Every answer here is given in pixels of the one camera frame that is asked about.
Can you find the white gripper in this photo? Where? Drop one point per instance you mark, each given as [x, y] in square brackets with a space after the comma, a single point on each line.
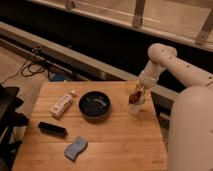
[148, 79]

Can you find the red pepper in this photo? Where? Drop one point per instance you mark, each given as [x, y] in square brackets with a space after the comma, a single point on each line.
[134, 97]

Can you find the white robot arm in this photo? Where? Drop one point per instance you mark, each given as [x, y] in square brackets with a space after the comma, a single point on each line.
[190, 140]

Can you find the white ceramic cup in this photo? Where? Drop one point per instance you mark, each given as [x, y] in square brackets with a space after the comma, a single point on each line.
[137, 106]

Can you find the dark blue bowl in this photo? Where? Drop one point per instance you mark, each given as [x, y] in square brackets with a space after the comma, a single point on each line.
[94, 104]

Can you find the wooden table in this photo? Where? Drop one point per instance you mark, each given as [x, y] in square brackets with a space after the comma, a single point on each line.
[122, 142]

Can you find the white small carton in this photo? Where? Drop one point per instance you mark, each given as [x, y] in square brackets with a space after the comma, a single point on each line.
[61, 105]

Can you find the black rectangular box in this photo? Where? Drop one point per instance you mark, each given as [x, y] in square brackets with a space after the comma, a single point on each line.
[52, 129]

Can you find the blue sponge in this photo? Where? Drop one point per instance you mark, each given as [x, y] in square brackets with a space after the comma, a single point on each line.
[73, 150]

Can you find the black chair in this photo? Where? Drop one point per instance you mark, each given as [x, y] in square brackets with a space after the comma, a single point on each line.
[9, 119]

